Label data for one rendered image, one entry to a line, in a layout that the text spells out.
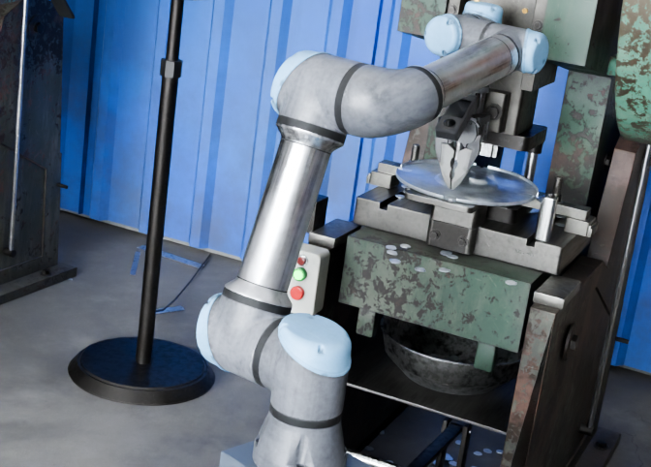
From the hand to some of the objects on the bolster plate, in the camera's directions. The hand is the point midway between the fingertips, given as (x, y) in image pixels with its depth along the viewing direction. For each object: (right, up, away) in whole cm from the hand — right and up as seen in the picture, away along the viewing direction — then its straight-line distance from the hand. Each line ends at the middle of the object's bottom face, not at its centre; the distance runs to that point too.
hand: (450, 183), depth 239 cm
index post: (+19, -11, +4) cm, 22 cm away
